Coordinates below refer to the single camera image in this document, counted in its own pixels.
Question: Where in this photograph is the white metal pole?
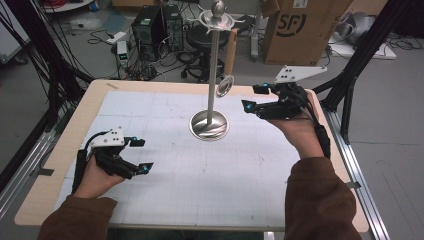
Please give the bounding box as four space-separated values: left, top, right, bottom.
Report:
249 0 265 63

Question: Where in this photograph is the slim black computer tower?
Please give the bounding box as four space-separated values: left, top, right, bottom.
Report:
162 3 185 53

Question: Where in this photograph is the black rolling stool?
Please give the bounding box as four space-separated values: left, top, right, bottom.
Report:
180 24 231 85

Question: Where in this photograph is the aluminium rail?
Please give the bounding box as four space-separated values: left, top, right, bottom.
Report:
0 129 57 219
322 108 392 240

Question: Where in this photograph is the large cardboard box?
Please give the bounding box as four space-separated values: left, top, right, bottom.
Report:
261 0 354 67

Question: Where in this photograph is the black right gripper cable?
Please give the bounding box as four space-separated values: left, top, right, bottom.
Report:
299 89 332 160

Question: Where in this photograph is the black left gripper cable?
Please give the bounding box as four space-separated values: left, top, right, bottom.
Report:
71 130 112 195

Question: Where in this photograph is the small white device green light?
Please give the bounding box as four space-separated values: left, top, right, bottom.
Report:
116 40 130 68

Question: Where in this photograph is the large black computer tower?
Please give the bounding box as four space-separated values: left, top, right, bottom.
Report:
131 5 167 63

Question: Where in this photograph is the silver grey bundle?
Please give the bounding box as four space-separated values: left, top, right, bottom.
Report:
334 12 377 46

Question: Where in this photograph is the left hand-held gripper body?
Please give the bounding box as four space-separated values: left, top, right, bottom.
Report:
89 126 141 181

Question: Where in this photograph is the white grid mat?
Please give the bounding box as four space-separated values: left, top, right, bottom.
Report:
56 90 338 231

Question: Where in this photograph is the person's right hand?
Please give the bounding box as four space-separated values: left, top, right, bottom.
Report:
267 90 326 161

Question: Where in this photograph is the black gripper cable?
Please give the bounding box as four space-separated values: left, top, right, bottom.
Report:
71 130 112 195
299 89 332 160

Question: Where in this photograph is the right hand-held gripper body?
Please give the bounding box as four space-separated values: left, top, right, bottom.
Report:
256 64 329 121

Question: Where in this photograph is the steel stand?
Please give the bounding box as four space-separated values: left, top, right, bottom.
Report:
187 0 246 142

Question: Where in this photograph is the steel ladle with wooden handle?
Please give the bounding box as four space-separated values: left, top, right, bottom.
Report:
215 27 240 99

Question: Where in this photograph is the white round table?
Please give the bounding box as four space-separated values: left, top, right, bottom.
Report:
41 0 96 14

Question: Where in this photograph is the white flat board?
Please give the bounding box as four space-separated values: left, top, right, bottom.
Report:
327 34 398 61

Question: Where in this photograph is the black frame post with cables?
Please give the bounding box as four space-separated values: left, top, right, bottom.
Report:
0 0 95 134

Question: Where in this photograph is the person's left hand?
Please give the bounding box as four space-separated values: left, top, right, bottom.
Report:
72 157 126 200

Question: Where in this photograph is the white power strip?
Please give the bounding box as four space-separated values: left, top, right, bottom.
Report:
105 31 128 45

